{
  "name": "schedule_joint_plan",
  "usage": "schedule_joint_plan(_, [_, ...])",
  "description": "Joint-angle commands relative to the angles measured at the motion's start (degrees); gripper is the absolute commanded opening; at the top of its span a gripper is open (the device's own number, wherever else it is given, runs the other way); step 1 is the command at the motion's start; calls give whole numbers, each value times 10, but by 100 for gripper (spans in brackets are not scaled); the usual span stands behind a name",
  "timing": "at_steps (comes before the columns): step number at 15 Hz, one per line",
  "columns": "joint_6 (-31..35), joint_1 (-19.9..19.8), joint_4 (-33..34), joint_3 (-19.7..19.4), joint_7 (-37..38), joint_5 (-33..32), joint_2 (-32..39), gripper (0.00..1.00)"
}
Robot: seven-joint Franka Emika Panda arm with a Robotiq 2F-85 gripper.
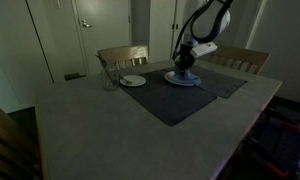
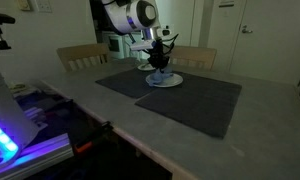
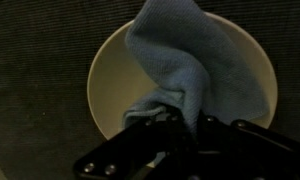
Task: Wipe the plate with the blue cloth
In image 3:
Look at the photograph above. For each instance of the large white plate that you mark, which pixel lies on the large white plate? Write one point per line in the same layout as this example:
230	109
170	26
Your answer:
113	86

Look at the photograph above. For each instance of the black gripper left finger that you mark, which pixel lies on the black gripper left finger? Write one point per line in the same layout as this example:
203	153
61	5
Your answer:
136	146

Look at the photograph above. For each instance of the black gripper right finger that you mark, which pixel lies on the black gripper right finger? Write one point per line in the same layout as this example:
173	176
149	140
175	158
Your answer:
256	146

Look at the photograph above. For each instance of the large dark placemat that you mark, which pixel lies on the large dark placemat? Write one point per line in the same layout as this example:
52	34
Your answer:
36	83

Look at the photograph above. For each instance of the blue cloth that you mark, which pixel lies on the blue cloth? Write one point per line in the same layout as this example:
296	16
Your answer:
190	60

